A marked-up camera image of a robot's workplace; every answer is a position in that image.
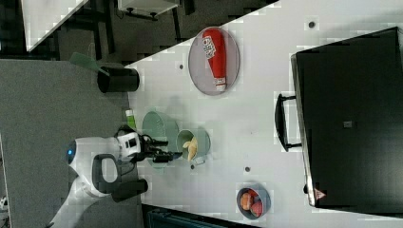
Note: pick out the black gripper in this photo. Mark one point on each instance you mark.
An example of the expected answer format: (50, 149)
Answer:
(149, 149)

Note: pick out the peeled plush banana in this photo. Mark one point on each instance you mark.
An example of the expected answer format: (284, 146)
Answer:
(192, 148)

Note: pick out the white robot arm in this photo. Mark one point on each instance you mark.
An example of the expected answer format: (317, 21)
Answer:
(98, 164)

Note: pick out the light green mug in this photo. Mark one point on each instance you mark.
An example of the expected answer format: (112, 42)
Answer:
(204, 144)

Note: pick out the green perforated colander bowl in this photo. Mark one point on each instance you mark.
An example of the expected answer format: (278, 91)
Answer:
(161, 127)

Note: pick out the green white small bottle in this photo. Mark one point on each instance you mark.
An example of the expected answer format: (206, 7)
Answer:
(130, 119)

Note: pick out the black cylindrical cup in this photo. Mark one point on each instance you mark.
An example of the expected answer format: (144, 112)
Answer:
(118, 79)

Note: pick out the grey round plate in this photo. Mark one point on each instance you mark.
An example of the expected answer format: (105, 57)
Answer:
(199, 69)

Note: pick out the orange toy fruit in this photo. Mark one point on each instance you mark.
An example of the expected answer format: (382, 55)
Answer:
(246, 201)

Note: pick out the grey fruit bowl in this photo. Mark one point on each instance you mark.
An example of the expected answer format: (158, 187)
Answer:
(258, 192)

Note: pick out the red toy strawberry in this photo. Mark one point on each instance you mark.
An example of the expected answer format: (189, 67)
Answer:
(256, 209)

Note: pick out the green spatula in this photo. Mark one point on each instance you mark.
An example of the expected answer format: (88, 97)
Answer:
(85, 61)

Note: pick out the red ketchup bottle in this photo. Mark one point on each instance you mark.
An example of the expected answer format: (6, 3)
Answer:
(214, 47)

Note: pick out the white cabinet with knobs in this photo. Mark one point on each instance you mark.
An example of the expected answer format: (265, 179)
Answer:
(146, 9)

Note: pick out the white side table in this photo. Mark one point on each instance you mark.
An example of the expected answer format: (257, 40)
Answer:
(42, 17)

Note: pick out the black toaster oven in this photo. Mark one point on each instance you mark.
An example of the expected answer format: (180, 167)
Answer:
(350, 114)

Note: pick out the black table clamp post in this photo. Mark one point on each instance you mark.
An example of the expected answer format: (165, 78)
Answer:
(130, 189)

